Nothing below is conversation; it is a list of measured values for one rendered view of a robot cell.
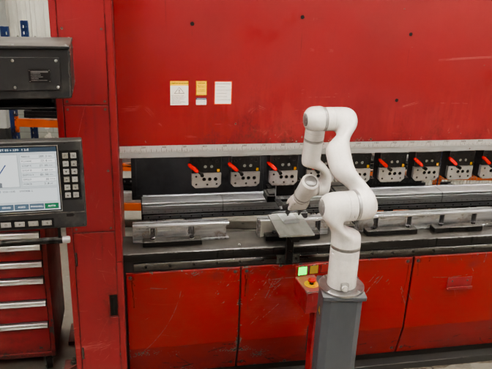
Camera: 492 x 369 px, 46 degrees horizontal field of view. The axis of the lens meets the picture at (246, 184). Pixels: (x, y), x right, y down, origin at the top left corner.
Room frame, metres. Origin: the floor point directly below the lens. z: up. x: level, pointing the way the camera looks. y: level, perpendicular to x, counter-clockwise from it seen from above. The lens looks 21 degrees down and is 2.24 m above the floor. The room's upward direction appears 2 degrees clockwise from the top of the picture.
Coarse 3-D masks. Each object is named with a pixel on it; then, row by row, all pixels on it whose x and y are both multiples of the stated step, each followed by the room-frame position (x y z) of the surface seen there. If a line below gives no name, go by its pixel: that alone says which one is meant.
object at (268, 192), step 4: (272, 188) 3.16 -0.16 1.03; (264, 192) 3.14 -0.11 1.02; (268, 192) 3.10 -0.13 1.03; (272, 192) 3.10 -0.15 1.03; (264, 196) 3.13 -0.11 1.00; (268, 196) 3.07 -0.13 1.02; (272, 196) 3.07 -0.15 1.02; (268, 200) 3.07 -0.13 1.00; (272, 200) 3.07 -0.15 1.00; (276, 200) 3.06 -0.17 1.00; (280, 200) 3.06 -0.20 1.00; (284, 200) 3.09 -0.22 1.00; (280, 204) 2.99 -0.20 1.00; (280, 208) 2.94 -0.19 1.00
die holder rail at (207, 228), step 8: (136, 224) 2.74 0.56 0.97; (144, 224) 2.75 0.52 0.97; (152, 224) 2.74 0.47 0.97; (160, 224) 2.75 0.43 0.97; (168, 224) 2.75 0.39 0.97; (176, 224) 2.76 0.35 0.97; (184, 224) 2.76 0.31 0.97; (192, 224) 2.77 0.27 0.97; (200, 224) 2.77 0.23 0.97; (208, 224) 2.78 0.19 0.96; (216, 224) 2.79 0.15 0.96; (224, 224) 2.80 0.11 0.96; (136, 232) 2.71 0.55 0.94; (144, 232) 2.72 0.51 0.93; (160, 232) 2.74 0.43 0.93; (168, 232) 2.74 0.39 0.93; (176, 232) 2.75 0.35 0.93; (184, 232) 2.76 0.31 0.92; (200, 232) 2.78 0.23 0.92; (208, 232) 2.79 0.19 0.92; (216, 232) 2.80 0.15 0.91; (224, 232) 2.80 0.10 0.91; (136, 240) 2.71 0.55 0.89
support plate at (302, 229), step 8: (272, 216) 2.84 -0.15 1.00; (296, 216) 2.85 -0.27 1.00; (272, 224) 2.75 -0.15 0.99; (280, 224) 2.74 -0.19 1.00; (288, 224) 2.74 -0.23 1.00; (296, 224) 2.75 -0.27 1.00; (304, 224) 2.75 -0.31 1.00; (280, 232) 2.64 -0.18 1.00; (288, 232) 2.65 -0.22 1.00; (296, 232) 2.65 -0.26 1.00; (304, 232) 2.65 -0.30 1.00; (312, 232) 2.66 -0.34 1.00
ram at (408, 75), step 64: (128, 0) 2.70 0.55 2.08; (192, 0) 2.75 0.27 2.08; (256, 0) 2.81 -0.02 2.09; (320, 0) 2.88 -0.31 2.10; (384, 0) 2.94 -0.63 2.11; (448, 0) 3.01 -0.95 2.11; (128, 64) 2.70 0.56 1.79; (192, 64) 2.76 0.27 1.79; (256, 64) 2.82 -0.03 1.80; (320, 64) 2.88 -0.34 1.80; (384, 64) 2.95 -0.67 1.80; (448, 64) 3.02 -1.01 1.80; (128, 128) 2.69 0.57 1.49; (192, 128) 2.76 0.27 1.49; (256, 128) 2.82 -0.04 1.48; (384, 128) 2.96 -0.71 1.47; (448, 128) 3.03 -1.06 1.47
